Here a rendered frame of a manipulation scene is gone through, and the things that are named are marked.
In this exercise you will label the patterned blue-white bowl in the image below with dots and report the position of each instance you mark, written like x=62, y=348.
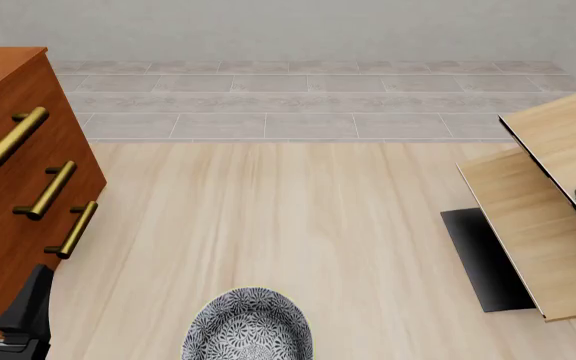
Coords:
x=248, y=330

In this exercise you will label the pale wooden wine rack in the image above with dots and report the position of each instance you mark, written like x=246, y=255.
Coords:
x=528, y=210

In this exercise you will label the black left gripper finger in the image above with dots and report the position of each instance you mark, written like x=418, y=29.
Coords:
x=30, y=307

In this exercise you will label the red-brown wooden cabinet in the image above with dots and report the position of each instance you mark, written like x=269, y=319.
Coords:
x=3, y=97

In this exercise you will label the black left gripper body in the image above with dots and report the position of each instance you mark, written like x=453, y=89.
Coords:
x=23, y=348

